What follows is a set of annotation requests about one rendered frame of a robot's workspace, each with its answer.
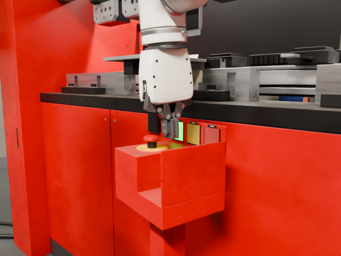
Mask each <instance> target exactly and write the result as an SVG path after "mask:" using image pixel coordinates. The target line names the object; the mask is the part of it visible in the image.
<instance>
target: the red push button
mask: <svg viewBox="0 0 341 256"><path fill-rule="evenodd" d="M143 139H144V141H146V142H147V148H157V141H160V139H161V138H160V136H159V135H146V136H144V138H143Z"/></svg>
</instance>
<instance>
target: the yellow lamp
mask: <svg viewBox="0 0 341 256"><path fill-rule="evenodd" d="M199 133H200V126H199V125H193V124H187V142H188V143H192V144H196V145H199Z"/></svg>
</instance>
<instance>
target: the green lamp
mask: <svg viewBox="0 0 341 256"><path fill-rule="evenodd" d="M175 139H177V140H181V141H183V123H182V122H179V138H175Z"/></svg>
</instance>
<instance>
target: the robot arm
mask: <svg viewBox="0 0 341 256"><path fill-rule="evenodd" d="M208 1H209V0H138V3H139V15H140V27H141V38H142V45H143V46H148V47H147V48H145V50H144V51H141V54H140V64H139V93H140V100H141V102H143V103H144V110H145V111H149V112H155V113H156V114H157V115H158V117H159V118H161V124H162V133H163V136H164V138H168V139H171V140H172V139H174V138H179V119H178V118H179V117H180V116H181V112H182V111H183V109H184V107H187V106H189V105H191V104H192V99H191V98H192V96H193V77H192V69H191V63H190V58H189V54H188V50H187V48H185V45H182V44H181V43H186V42H187V33H186V12H187V11H191V10H194V9H197V8H199V7H202V6H203V5H205V4H206V3H207V2H208ZM153 104H155V105H156V106H154V105H153Z"/></svg>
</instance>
